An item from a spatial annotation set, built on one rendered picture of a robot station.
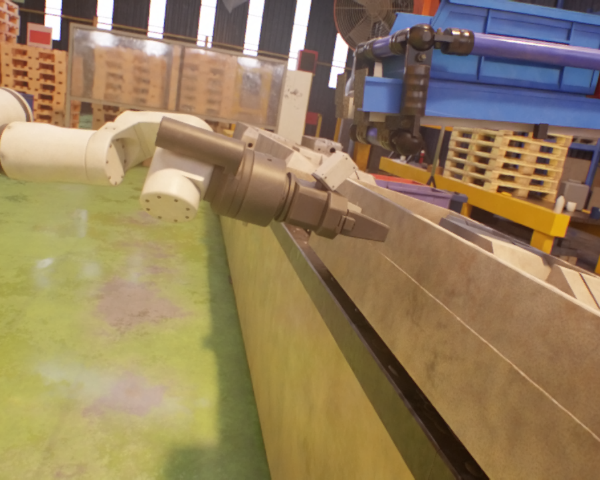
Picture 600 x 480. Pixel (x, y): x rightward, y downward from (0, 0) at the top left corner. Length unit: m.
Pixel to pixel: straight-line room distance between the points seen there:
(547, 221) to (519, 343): 4.88
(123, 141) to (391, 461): 0.57
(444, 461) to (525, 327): 0.19
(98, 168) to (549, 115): 0.63
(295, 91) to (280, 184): 5.87
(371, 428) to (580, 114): 0.58
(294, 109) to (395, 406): 5.85
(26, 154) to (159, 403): 1.44
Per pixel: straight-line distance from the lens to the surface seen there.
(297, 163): 1.61
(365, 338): 0.84
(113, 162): 0.60
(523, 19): 0.77
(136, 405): 1.92
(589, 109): 0.84
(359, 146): 10.93
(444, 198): 2.19
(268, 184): 0.55
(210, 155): 0.53
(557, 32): 0.81
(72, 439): 1.79
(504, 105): 0.74
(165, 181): 0.53
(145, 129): 0.60
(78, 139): 0.60
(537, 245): 5.46
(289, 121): 6.40
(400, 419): 0.71
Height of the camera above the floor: 1.12
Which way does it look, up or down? 15 degrees down
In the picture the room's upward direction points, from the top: 9 degrees clockwise
